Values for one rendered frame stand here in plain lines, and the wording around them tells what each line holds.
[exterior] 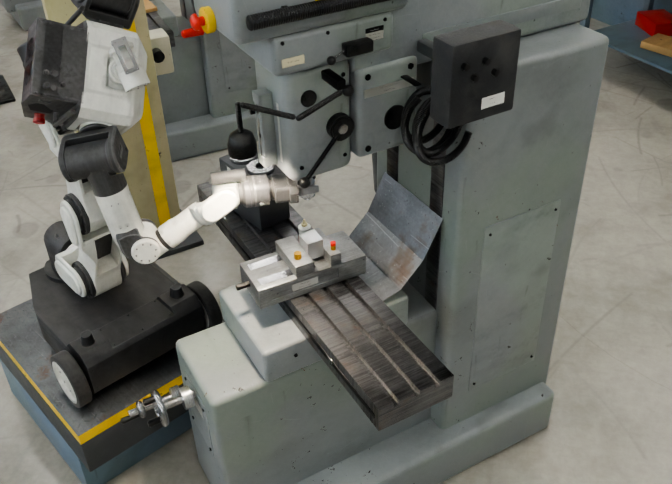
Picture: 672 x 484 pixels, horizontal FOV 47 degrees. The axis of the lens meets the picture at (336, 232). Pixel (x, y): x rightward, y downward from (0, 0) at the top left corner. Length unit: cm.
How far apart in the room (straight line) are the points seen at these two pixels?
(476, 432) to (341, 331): 90
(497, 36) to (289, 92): 51
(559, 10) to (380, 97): 61
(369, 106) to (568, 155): 71
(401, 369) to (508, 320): 72
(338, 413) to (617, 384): 133
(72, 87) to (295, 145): 57
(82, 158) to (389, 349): 94
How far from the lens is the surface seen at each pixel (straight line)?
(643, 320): 379
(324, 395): 250
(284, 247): 230
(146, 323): 279
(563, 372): 344
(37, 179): 500
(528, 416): 305
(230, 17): 177
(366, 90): 201
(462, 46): 180
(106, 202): 211
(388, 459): 279
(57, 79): 208
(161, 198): 410
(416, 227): 241
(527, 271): 261
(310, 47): 188
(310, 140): 201
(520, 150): 229
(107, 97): 210
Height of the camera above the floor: 239
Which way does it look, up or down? 35 degrees down
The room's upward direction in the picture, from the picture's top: 2 degrees counter-clockwise
